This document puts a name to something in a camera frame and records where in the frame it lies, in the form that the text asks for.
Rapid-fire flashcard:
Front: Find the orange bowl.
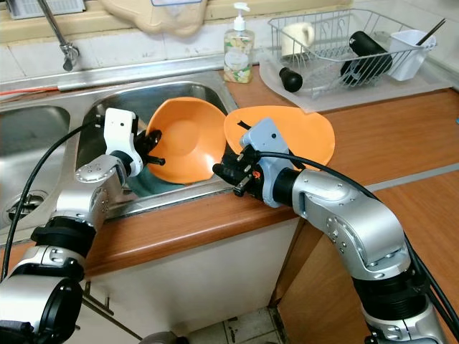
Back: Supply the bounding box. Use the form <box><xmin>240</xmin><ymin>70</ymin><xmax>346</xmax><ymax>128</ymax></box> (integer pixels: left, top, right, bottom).
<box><xmin>147</xmin><ymin>97</ymin><xmax>228</xmax><ymax>184</ymax></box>

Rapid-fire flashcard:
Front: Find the orange plate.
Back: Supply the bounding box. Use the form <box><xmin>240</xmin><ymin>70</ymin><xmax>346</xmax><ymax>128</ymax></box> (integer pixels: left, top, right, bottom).
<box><xmin>224</xmin><ymin>105</ymin><xmax>336</xmax><ymax>169</ymax></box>

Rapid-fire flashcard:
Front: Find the floral soap pump bottle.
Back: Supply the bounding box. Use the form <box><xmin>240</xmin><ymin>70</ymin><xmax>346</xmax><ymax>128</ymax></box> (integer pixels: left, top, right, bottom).
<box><xmin>223</xmin><ymin>2</ymin><xmax>256</xmax><ymax>84</ymax></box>

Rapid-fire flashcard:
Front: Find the beige plastic board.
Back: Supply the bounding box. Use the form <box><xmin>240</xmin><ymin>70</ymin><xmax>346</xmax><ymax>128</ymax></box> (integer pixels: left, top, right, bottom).
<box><xmin>99</xmin><ymin>0</ymin><xmax>209</xmax><ymax>37</ymax></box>

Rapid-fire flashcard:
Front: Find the stainless steel double sink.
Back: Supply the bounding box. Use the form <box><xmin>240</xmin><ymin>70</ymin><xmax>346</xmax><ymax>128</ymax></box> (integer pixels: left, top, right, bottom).
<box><xmin>0</xmin><ymin>56</ymin><xmax>248</xmax><ymax>250</ymax></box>

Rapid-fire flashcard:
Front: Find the brown wooden cabinet door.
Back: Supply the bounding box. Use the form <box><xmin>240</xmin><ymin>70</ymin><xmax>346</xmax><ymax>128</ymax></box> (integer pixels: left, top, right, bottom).
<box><xmin>269</xmin><ymin>219</ymin><xmax>366</xmax><ymax>344</ymax></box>

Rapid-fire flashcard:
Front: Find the cream mug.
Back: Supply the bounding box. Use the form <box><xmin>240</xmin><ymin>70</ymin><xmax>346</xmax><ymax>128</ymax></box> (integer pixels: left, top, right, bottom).
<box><xmin>281</xmin><ymin>21</ymin><xmax>316</xmax><ymax>58</ymax></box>

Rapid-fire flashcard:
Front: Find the chrome faucet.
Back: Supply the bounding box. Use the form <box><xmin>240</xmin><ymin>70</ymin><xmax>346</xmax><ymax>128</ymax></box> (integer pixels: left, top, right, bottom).
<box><xmin>37</xmin><ymin>0</ymin><xmax>80</xmax><ymax>71</ymax></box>

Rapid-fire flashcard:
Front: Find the metal sink drain strainer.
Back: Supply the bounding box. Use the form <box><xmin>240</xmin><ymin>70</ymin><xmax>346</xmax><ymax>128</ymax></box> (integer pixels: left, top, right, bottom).
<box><xmin>6</xmin><ymin>192</ymin><xmax>33</xmax><ymax>219</ymax></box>

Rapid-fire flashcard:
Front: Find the beige window ledge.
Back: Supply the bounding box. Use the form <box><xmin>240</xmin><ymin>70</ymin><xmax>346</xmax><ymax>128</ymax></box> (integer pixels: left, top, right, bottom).
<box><xmin>0</xmin><ymin>0</ymin><xmax>352</xmax><ymax>49</ymax></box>

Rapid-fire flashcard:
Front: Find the black bottle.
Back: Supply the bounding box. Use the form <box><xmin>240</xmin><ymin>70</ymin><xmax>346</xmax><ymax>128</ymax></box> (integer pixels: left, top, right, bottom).
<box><xmin>341</xmin><ymin>30</ymin><xmax>395</xmax><ymax>87</ymax></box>

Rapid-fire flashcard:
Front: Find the silver counter joint strip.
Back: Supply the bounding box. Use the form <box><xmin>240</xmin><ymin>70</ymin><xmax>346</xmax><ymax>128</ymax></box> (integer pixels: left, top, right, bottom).
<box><xmin>373</xmin><ymin>171</ymin><xmax>459</xmax><ymax>193</ymax></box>

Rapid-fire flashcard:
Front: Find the grey plastic box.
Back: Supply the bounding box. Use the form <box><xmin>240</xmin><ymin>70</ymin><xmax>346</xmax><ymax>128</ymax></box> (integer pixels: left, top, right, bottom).
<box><xmin>4</xmin><ymin>0</ymin><xmax>85</xmax><ymax>19</ymax></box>

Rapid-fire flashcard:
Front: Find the translucent drain tray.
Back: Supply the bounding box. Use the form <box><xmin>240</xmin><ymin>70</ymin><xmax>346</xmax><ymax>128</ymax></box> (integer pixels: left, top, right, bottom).
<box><xmin>260</xmin><ymin>52</ymin><xmax>459</xmax><ymax>112</ymax></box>

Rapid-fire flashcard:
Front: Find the white cutlery holder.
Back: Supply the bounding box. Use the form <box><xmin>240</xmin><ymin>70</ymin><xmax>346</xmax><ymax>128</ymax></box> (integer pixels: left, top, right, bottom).
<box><xmin>389</xmin><ymin>29</ymin><xmax>437</xmax><ymax>81</ymax></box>

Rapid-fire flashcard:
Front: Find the dark utensil in holder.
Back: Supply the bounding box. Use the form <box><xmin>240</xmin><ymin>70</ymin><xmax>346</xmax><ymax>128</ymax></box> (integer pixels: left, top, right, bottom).
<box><xmin>416</xmin><ymin>18</ymin><xmax>449</xmax><ymax>47</ymax></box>

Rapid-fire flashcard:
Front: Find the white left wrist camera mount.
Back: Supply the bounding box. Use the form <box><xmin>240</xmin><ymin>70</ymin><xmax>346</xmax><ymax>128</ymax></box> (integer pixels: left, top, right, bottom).
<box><xmin>104</xmin><ymin>107</ymin><xmax>143</xmax><ymax>176</ymax></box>

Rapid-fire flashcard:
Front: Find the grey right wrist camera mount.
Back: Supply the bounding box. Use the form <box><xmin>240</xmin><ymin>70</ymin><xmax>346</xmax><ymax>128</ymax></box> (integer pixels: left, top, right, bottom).
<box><xmin>240</xmin><ymin>117</ymin><xmax>291</xmax><ymax>209</ymax></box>

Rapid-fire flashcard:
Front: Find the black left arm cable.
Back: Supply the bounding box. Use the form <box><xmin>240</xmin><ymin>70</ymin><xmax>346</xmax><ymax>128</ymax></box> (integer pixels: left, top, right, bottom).
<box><xmin>4</xmin><ymin>118</ymin><xmax>108</xmax><ymax>280</ymax></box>

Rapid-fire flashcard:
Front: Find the wire dish rack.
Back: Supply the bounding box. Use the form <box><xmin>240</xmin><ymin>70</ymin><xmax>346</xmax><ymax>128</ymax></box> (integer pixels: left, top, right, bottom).
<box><xmin>268</xmin><ymin>9</ymin><xmax>438</xmax><ymax>97</ymax></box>

